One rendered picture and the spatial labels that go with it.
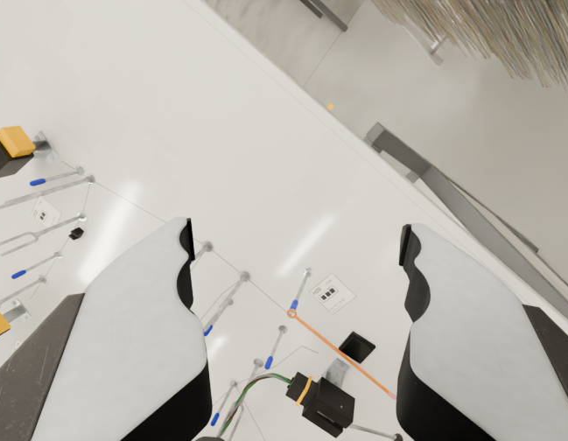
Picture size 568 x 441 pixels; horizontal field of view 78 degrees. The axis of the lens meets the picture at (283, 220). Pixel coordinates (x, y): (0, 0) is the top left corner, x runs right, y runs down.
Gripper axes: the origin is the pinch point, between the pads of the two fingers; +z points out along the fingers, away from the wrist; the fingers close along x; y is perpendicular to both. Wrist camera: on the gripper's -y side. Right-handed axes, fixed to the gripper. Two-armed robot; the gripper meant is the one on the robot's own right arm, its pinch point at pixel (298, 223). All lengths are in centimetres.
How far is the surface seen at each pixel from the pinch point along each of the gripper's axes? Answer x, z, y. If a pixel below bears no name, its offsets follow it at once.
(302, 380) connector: 2.9, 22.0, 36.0
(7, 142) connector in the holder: -37, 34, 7
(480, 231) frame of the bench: 42, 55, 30
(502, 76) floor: 104, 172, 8
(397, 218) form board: 14.1, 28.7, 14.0
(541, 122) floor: 108, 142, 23
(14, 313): -53, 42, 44
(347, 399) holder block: 9.1, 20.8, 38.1
